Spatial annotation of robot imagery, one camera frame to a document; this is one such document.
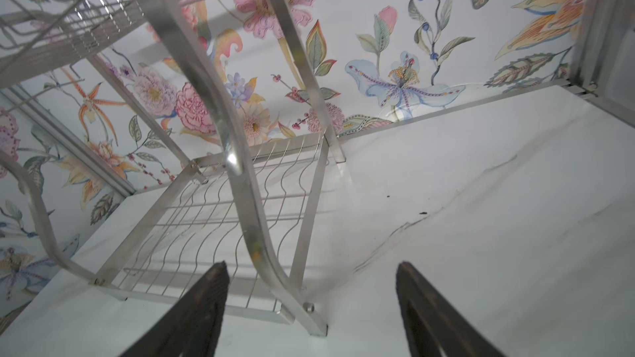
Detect stainless steel dish rack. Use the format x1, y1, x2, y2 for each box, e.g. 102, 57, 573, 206
1, 0, 346, 337

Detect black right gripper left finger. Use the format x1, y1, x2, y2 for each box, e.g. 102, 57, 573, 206
122, 262, 230, 356

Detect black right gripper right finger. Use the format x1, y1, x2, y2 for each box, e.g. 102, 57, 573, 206
396, 261, 503, 356

